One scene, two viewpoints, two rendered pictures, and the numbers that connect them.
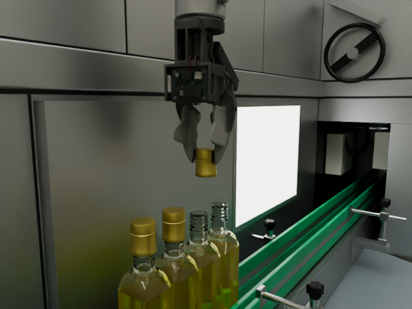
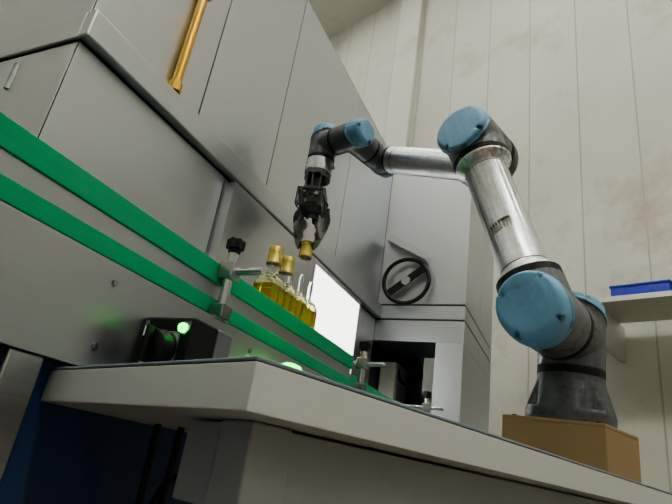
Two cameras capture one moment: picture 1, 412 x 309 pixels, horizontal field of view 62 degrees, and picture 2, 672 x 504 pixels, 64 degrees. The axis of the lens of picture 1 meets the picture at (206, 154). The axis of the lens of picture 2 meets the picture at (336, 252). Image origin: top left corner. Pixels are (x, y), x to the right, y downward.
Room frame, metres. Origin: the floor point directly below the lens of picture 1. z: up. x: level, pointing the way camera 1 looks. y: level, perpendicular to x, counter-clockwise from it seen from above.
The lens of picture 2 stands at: (-0.74, 0.17, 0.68)
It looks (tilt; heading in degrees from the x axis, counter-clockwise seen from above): 23 degrees up; 349
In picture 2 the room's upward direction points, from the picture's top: 9 degrees clockwise
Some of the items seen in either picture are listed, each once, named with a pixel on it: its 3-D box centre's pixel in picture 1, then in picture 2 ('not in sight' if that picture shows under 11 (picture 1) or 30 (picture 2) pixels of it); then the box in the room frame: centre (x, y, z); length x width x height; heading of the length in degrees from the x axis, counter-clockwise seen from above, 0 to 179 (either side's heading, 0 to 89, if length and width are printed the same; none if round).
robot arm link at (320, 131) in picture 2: not in sight; (324, 145); (0.53, 0.01, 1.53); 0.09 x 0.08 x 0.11; 35
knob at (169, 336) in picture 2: not in sight; (151, 345); (-0.09, 0.24, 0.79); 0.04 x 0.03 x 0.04; 53
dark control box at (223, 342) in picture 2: not in sight; (181, 359); (-0.05, 0.21, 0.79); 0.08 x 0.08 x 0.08; 53
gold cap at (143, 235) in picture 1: (143, 236); (275, 256); (0.44, 0.08, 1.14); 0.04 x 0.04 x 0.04
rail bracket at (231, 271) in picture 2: not in sight; (240, 278); (0.05, 0.16, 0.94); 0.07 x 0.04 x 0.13; 53
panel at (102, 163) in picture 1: (224, 170); (299, 306); (0.83, -0.04, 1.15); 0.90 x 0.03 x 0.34; 143
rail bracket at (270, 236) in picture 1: (262, 243); not in sight; (0.87, -0.15, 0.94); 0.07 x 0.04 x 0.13; 53
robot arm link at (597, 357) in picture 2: not in sight; (570, 333); (0.11, -0.46, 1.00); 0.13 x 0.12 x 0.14; 125
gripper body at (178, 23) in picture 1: (198, 64); (313, 194); (0.53, 0.01, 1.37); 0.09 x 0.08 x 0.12; 158
